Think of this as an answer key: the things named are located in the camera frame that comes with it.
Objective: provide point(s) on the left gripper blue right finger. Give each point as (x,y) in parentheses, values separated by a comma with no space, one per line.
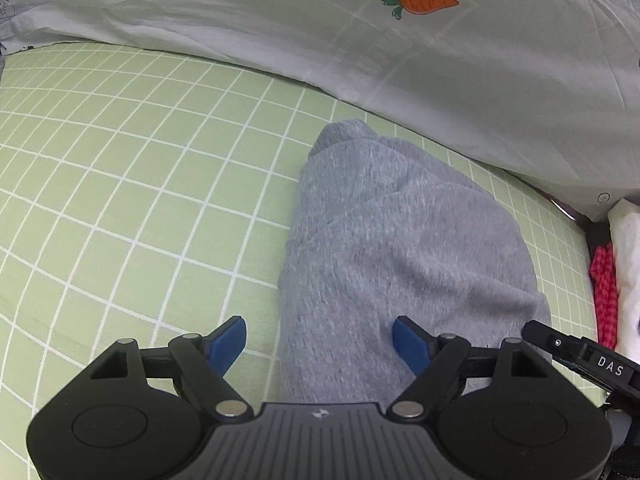
(455,380)

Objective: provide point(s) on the red striped garment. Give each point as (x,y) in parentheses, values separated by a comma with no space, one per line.
(605,295)

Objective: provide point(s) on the green grid bed sheet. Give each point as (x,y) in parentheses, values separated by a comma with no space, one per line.
(148,194)

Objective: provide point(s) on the white folded garment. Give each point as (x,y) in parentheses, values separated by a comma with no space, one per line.
(624,221)

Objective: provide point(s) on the white carrot print quilt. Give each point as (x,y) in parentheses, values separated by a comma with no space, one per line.
(547,89)

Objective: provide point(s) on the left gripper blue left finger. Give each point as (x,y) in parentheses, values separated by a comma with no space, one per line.
(195,363)

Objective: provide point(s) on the grey sweatpants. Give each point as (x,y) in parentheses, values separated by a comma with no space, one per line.
(382,229)

